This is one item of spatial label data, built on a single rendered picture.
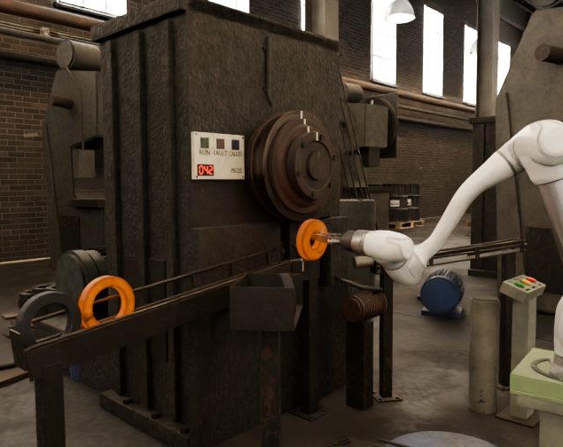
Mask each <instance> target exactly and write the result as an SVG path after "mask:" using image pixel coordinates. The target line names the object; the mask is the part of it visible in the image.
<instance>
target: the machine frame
mask: <svg viewBox="0 0 563 447"><path fill-rule="evenodd" d="M90 32H91V41H92V42H93V43H100V50H101V79H102V108H103V138H104V167H105V196H106V260H107V276H115V277H118V278H122V279H124V280H125V281H126V282H127V283H128V284H129V285H130V287H131V288H132V289H136V288H139V287H142V286H147V285H151V284H153V283H156V282H160V281H162V280H166V279H169V278H174V277H177V276H181V275H184V274H186V273H190V272H193V271H198V270H201V269H205V268H207V267H210V266H214V265H217V264H219V263H225V262H228V261H231V260H234V259H238V258H240V257H244V256H247V255H252V254H255V253H258V252H261V251H264V250H268V249H271V248H274V247H281V242H283V243H284V248H285V254H284V259H281V249H280V250H274V251H271V252H270V256H271V263H277V262H282V261H288V260H293V259H298V250H297V247H293V245H296V237H297V233H298V230H299V229H300V227H301V225H302V224H303V223H304V222H305V221H293V220H291V221H286V220H280V219H278V218H276V217H274V216H272V215H271V214H270V213H268V212H267V211H266V210H265V209H263V208H261V207H260V206H259V205H258V204H257V203H256V202H255V201H254V200H253V198H252V197H251V195H250V193H249V191H248V190H247V187H246V182H245V179H192V137H191V132H206V133H216V134H227V135H238V136H244V152H245V149H246V144H247V142H248V140H249V138H250V137H251V135H252V134H253V133H254V131H255V130H256V129H257V128H258V127H260V126H261V125H263V124H264V122H265V121H266V120H268V119H269V118H270V117H271V116H272V115H274V114H278V113H282V112H291V111H296V110H300V111H305V112H308V113H310V114H312V115H314V116H315V117H316V118H317V119H318V120H319V121H320V122H321V123H322V124H323V126H324V127H325V129H326V131H327V133H328V135H329V138H330V139H331V142H332V146H333V148H334V151H335V153H336V156H337V175H336V178H335V182H334V185H333V188H332V191H331V194H330V197H329V199H328V201H327V202H326V204H325V206H324V207H323V208H322V210H321V211H320V212H319V213H318V214H317V215H316V216H314V217H312V218H310V219H316V218H319V217H323V216H328V215H332V217H331V218H330V217H329V218H326V219H324V220H321V221H322V222H331V223H328V224H325V227H326V229H327V232H329V233H339V234H345V233H346V232H347V231H348V217H347V216H340V56H342V55H343V42H340V41H337V40H334V39H332V38H329V37H326V36H322V35H318V34H315V33H312V32H309V31H306V30H303V29H300V28H297V27H292V26H289V25H286V24H284V23H280V22H277V21H275V20H270V19H266V18H264V17H261V16H258V15H255V14H252V13H249V12H244V11H241V10H239V9H235V8H232V7H230V6H227V5H224V4H219V3H216V2H213V1H210V0H157V1H154V2H152V3H149V4H146V5H144V6H142V7H139V8H137V9H135V10H133V11H130V12H127V13H124V14H122V15H120V16H118V17H115V18H113V19H110V20H108V21H105V22H103V23H100V24H98V25H96V26H94V27H92V28H91V29H90ZM266 36H269V37H270V87H271V92H270V96H271V99H272V101H273V104H274V106H273V107H270V104H269V101H268V99H267V97H266V90H262V87H266V51H264V50H263V49H262V47H266ZM347 296H348V285H347V284H344V283H341V282H340V285H339V286H333V287H327V286H317V365H318V397H320V396H323V395H325V394H327V393H330V392H332V391H334V390H335V389H337V388H340V387H343V386H345V385H346V375H347V321H348V320H347V319H346V318H345V317H344V315H343V312H342V303H343V301H344V299H345V298H346V297H347ZM210 348H211V403H212V447H214V446H216V445H217V444H219V443H222V442H224V441H227V440H229V439H231V438H232V437H234V436H236V435H240V434H242V433H244V432H246V431H247V430H249V429H251V428H254V427H257V426H259V425H261V424H262V405H261V331H245V330H231V328H230V307H228V308H225V309H223V310H219V311H217V312H214V313H212V314H210ZM280 374H281V415H282V414H284V413H286V412H289V411H291V410H292V409H295V408H297V407H299V406H300V317H299V319H298V322H297V325H296V328H295V331H294V332H280ZM110 377H111V389H109V390H107V391H104V392H101V393H99V405H100V407H102V408H104V409H105V410H107V411H109V412H111V413H113V414H114V415H116V416H118V417H120V418H122V419H123V420H126V421H127V422H129V423H131V424H132V425H134V426H136V427H139V428H140V429H142V430H144V431H145V432H147V433H149V434H150V435H153V436H155V437H157V438H159V439H160V440H161V441H163V442H165V443H167V444H169V445H171V446H173V447H190V421H189V374H188V329H187V323H185V324H183V325H179V326H177V327H174V328H172V329H169V330H167V331H165V332H162V333H158V334H155V335H153V336H151V337H148V338H145V339H143V340H141V341H137V342H134V343H131V344H130V345H127V346H125V347H122V348H119V349H116V350H113V351H111V352H110Z"/></svg>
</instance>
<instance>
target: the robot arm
mask: <svg viewBox="0 0 563 447"><path fill-rule="evenodd" d="M525 170H526V171H527V173H528V176H529V178H530V180H531V181H532V182H533V183H534V184H538V187H539V190H540V193H541V195H542V198H543V203H544V206H545V209H546V212H547V216H548V218H549V221H550V224H551V228H552V232H553V235H554V238H555V240H556V243H557V246H558V250H559V254H560V257H561V260H562V262H563V122H560V121H556V120H543V121H539V122H534V123H531V124H529V125H528V126H527V127H525V128H524V129H523V130H521V131H520V132H519V133H518V134H517V135H516V136H514V137H513V138H512V139H511V140H510V141H508V142H507V143H506V144H504V145H503V146H502V147H501V148H500V149H499V150H497V151H496V152H495V153H494V154H493V155H492V156H491V157H490V158H489V159H488V160H487V161H486V162H485V163H484V164H483V165H482V166H480V167H479V168H478V169H477V170H476V171H475V172H474V173H473V174H472V175H471V176H470V177H469V178H468V179H467V180H466V181H465V182H464V183H463V184H462V185H461V186H460V187H459V189H458V190H457V192H456V193H455V195H454V196H453V198H452V200H451V201H450V204H449V205H448V207H447V208H446V210H445V212H444V214H443V215H442V218H441V220H440V221H439V223H438V224H437V226H436V228H435V229H434V232H433V233H432V235H431V236H430V237H429V238H428V239H427V240H426V241H424V242H423V243H421V244H419V245H415V246H414V244H413V242H412V240H411V239H410V238H409V237H407V236H405V235H403V234H401V233H398V232H394V231H365V230H357V231H347V232H346V233H345V234H339V233H329V232H327V233H323V232H322V234H321V232H320V231H315V232H313V233H312V235H311V237H310V239H314V240H315V241H320V242H324V243H327V244H330V245H331V244H336V245H338V246H341V245H342V246H343V247H344V249H345V250H347V251H351V252H354V253H355V254H356V255H364V256H369V257H372V258H373V260H375V261H376V262H378V263H380V264H381V265H382V266H383V267H384V269H385V271H386V273H387V274H388V275H389V277H390V278H391V279H392V280H394V281H395V282H396V283H398V284H399V285H401V286H415V285H416V284H417V283H418V282H419V281H420V280H421V278H422V272H423V271H424V269H425V268H426V265H427V262H428V260H429V259H430V258H431V257H432V256H433V255H434V254H435V253H436V252H437V251H438V250H439V249H440V248H441V247H442V246H443V244H444V243H445V242H446V240H447V239H448V237H449V236H450V234H451V233H452V232H453V230H454V229H455V227H456V226H457V224H458V222H459V221H460V219H461V217H462V216H463V214H464V213H465V212H466V210H467V209H468V207H469V206H470V205H471V203H472V202H473V201H474V199H475V198H476V197H477V196H478V195H480V194H481V193H482V192H484V191H486V190H487V189H488V188H490V187H492V186H494V185H496V184H499V183H502V182H503V181H505V180H508V179H510V178H512V177H514V176H517V175H518V174H519V173H521V172H523V171H525ZM548 362H549V363H550V364H551V369H550V370H549V374H550V375H551V376H554V377H563V296H562V297H561V299H560V301H559V304H558V306H557V309H556V314H555V322H554V356H553V357H549V361H548Z"/></svg>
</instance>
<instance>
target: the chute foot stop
mask: <svg viewBox="0 0 563 447"><path fill-rule="evenodd" d="M9 333H10V337H11V343H12V353H13V358H14V364H15V365H16V366H17V367H19V368H20V369H22V370H24V371H27V363H26V358H25V352H24V347H23V341H22V336H21V333H18V332H16V331H14V330H12V329H10V330H9Z"/></svg>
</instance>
